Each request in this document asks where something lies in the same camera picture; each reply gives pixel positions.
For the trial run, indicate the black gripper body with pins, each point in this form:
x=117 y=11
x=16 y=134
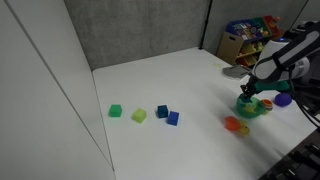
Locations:
x=252 y=81

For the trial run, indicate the teal green rubber toy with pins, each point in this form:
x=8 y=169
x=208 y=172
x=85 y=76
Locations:
x=246 y=99

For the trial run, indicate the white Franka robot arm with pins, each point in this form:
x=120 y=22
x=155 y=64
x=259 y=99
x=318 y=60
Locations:
x=286 y=56

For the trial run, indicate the yellow star toy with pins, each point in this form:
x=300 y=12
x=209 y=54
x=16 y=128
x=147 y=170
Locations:
x=249 y=108

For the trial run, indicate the green translucent bowl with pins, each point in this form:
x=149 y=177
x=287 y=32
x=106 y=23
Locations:
x=248 y=111

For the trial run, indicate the orange rubber toy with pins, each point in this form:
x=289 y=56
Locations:
x=231 y=123

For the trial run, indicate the yellow rubber duck toy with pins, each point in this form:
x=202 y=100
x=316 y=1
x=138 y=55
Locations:
x=244 y=129

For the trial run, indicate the colourful toy bin shelf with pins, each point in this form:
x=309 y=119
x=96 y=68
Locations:
x=255 y=36

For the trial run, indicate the orange round cup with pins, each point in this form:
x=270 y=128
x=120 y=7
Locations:
x=267 y=104

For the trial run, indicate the purple spiky ball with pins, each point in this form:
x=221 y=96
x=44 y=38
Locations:
x=283 y=99

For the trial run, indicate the brown cardboard box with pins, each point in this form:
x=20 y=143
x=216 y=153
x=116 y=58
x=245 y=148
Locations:
x=226 y=45

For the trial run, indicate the black vertical pole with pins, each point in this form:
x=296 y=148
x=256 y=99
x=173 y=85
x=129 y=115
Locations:
x=205 y=23

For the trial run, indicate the bright blue foam cube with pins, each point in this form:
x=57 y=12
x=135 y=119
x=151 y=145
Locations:
x=173 y=118

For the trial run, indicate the black perforated base board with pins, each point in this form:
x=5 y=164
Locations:
x=296 y=160

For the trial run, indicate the dark blue foam cube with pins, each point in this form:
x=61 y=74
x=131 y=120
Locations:
x=162 y=111

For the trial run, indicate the yellow-green foam cube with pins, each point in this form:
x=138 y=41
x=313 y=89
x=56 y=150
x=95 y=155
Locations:
x=139 y=115

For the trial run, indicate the green foam cube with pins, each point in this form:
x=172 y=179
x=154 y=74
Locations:
x=115 y=110

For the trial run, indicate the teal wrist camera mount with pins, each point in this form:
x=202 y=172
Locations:
x=270 y=86

